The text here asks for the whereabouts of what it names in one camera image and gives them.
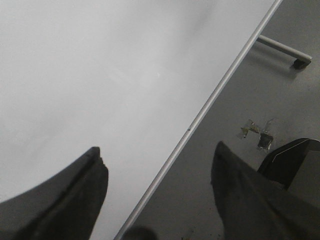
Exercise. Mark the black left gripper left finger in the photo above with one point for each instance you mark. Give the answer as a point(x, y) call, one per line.
point(64, 207)

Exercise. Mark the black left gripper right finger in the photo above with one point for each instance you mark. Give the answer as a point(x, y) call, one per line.
point(251, 207)

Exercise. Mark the grey whiteboard stand leg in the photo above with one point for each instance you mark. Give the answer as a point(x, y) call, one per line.
point(302, 60)

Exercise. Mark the torn tape residue on floor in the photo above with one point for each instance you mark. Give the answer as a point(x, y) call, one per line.
point(263, 134)

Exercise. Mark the white whiteboard with aluminium frame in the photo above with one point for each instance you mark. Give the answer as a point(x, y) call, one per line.
point(128, 76)

